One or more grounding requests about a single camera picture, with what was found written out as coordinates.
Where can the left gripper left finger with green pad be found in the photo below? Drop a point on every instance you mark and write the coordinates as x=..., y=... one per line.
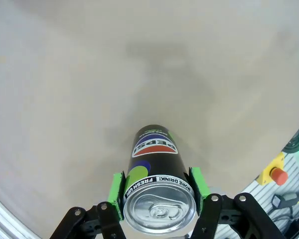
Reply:
x=114, y=191

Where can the black Pepsi can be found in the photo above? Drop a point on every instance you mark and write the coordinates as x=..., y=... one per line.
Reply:
x=157, y=169

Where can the yellow emergency stop red button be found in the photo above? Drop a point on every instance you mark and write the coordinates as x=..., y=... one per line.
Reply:
x=276, y=171

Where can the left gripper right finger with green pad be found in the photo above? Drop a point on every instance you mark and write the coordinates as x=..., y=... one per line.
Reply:
x=201, y=184

